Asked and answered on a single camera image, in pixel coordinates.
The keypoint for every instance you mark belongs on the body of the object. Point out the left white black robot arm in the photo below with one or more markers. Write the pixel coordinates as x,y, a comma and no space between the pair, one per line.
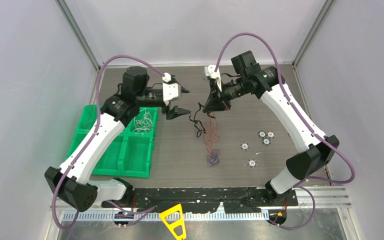
70,182

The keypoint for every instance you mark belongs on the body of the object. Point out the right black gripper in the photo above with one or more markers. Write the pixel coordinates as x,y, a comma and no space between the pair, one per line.
216,101

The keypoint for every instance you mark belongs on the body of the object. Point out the blue white poker chip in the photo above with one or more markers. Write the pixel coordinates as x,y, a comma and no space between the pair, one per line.
244,146

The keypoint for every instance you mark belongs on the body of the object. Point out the yellow triangular plastic piece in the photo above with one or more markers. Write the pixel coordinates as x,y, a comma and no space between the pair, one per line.
173,219

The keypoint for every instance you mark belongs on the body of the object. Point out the dark green poker chip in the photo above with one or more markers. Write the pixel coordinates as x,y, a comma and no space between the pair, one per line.
266,141

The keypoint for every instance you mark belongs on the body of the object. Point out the white slotted cable duct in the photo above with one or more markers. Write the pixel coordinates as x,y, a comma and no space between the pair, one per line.
112,215

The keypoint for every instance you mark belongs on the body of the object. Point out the green six-compartment tray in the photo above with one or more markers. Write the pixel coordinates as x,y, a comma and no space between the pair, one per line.
130,153

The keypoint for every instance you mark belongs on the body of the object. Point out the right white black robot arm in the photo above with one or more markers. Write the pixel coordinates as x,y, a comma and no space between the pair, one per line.
313,145

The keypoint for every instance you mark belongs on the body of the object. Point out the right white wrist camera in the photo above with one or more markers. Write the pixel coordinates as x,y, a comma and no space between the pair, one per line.
214,74

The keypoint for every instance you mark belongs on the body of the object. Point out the blue poker chip near front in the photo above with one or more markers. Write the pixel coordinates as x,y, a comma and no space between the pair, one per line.
251,163

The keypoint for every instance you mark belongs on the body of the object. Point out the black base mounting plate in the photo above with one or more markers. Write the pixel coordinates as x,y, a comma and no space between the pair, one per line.
203,200

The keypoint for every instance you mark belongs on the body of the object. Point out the grey poker chip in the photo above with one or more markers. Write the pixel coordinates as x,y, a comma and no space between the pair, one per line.
262,134

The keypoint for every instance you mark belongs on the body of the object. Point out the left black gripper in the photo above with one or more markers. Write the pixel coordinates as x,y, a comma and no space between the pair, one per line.
175,112

